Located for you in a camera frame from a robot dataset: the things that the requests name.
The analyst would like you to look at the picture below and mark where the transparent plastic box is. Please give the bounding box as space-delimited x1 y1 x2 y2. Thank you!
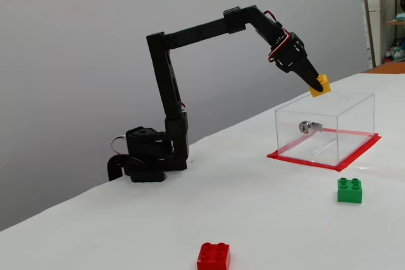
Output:
274 91 376 167

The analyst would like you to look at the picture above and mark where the white cabinet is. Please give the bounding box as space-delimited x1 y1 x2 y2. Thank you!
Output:
366 0 382 61

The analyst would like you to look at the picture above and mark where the white table cover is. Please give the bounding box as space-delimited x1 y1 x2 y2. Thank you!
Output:
0 72 405 270

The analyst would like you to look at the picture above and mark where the black table clamp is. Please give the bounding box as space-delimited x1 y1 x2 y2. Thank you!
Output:
106 154 128 182

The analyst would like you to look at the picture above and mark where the red lego brick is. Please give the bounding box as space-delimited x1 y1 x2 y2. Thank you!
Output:
196 242 231 270

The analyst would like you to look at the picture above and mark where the silver cylinder lock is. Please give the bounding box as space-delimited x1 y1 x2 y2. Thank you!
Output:
298 120 324 135

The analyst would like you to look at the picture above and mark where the red tape frame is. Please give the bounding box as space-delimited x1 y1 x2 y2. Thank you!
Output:
266 127 383 172

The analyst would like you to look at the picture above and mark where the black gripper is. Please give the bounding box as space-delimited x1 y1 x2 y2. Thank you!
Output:
268 30 324 93

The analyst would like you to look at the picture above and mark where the brown wooden table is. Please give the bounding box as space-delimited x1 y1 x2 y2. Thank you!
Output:
363 61 405 75

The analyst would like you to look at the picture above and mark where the yellow lego brick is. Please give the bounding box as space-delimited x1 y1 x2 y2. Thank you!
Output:
309 74 332 99

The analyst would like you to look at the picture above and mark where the green lego brick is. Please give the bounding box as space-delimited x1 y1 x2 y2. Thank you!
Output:
337 177 364 204

